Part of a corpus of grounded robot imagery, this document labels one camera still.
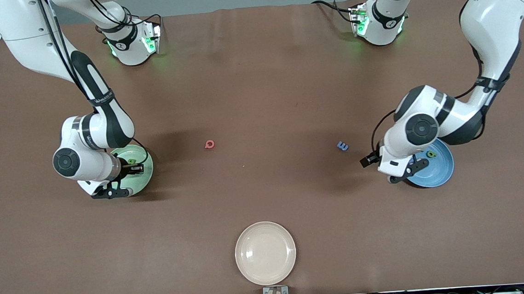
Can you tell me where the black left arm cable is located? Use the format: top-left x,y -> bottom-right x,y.
365,46 -> 489,156

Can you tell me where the green plate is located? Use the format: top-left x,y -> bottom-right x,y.
108,143 -> 156,199

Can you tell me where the beige plate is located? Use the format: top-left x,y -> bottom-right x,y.
233,219 -> 299,288

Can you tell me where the black base cable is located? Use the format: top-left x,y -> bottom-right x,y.
311,0 -> 356,26

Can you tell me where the brown table mat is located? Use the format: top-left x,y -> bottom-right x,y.
0,0 -> 524,294

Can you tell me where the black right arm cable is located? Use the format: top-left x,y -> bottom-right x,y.
37,0 -> 149,172

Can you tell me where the blue plate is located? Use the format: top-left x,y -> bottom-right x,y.
404,138 -> 456,189

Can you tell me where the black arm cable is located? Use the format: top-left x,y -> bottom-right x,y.
37,0 -> 149,172
365,46 -> 489,156

